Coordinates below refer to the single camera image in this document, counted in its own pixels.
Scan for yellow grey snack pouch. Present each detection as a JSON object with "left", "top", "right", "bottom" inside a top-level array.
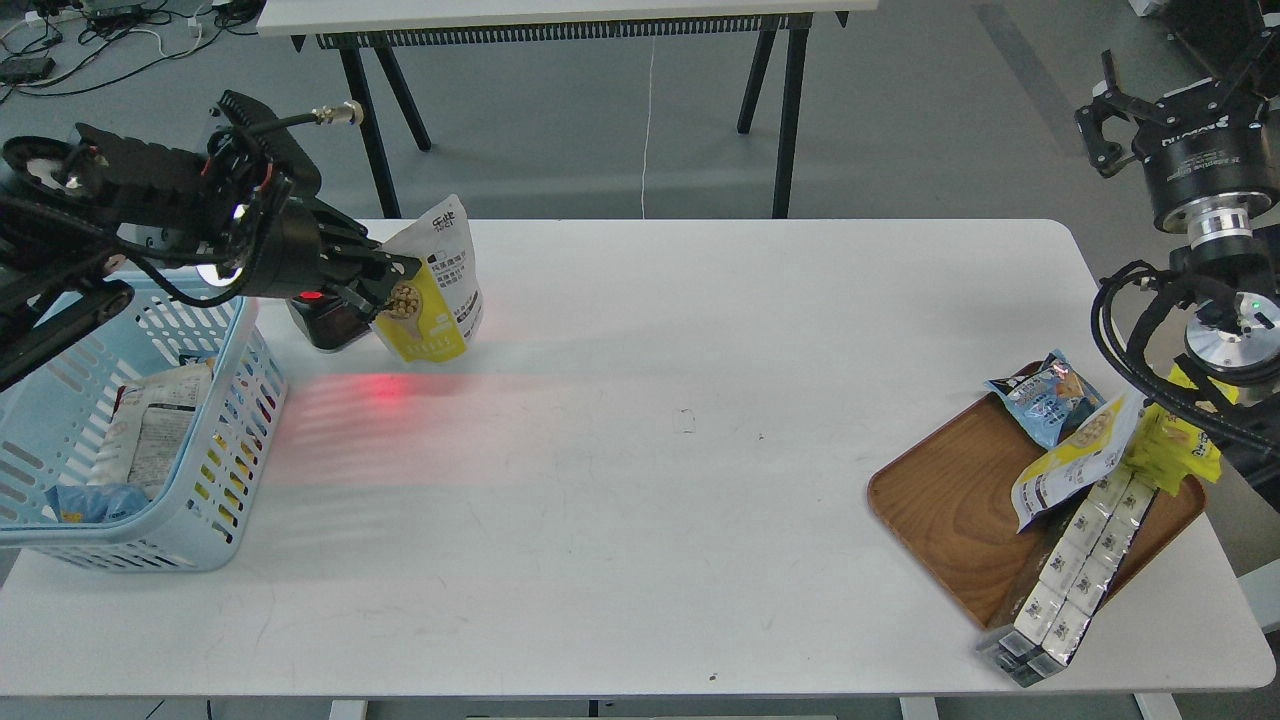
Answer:
[
  {"left": 372, "top": 193, "right": 484, "bottom": 363},
  {"left": 1010, "top": 391, "right": 1144, "bottom": 533}
]

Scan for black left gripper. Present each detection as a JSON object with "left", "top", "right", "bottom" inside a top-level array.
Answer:
[{"left": 198, "top": 90, "right": 422, "bottom": 323}]

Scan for white boxed snack pack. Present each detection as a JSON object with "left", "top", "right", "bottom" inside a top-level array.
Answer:
[{"left": 975, "top": 471, "right": 1158, "bottom": 688}]

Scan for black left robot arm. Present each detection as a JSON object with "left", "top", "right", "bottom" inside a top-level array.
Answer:
[{"left": 1, "top": 90, "right": 422, "bottom": 388}]

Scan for black barcode scanner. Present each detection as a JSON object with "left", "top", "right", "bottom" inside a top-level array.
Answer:
[{"left": 287, "top": 291, "right": 371, "bottom": 352}]

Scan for yellow cartoon snack pack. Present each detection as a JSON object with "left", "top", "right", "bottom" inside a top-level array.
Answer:
[{"left": 1123, "top": 404, "right": 1222, "bottom": 497}]

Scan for light blue plastic basket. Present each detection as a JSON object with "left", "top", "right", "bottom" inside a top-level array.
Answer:
[{"left": 1, "top": 272, "right": 287, "bottom": 571}]

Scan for white hanging cable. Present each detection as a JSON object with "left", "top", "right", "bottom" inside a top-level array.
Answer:
[{"left": 640, "top": 38, "right": 657, "bottom": 219}]

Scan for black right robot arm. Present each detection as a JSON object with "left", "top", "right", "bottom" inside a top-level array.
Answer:
[{"left": 1074, "top": 3, "right": 1279, "bottom": 486}]

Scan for floor cables and adapter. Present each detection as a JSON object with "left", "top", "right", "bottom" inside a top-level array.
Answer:
[{"left": 0, "top": 0, "right": 262, "bottom": 101}]

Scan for blue snack bag in basket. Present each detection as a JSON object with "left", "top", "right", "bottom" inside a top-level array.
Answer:
[{"left": 45, "top": 483, "right": 150, "bottom": 524}]

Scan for black legged background table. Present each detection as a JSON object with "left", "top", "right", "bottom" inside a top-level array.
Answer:
[{"left": 256, "top": 0, "right": 879, "bottom": 219}]

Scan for brown wooden tray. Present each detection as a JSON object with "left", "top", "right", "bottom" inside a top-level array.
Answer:
[{"left": 867, "top": 391, "right": 1207, "bottom": 630}]

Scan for white snack bag in basket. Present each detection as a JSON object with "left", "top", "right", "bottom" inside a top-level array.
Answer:
[{"left": 90, "top": 363, "right": 212, "bottom": 500}]

